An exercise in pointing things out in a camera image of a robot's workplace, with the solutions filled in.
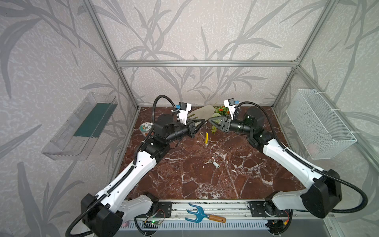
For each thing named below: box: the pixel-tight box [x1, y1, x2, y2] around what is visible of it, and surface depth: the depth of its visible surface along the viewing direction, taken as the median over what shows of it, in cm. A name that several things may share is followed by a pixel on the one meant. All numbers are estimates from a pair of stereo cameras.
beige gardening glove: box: [188, 104, 216, 121], surface depth 119 cm
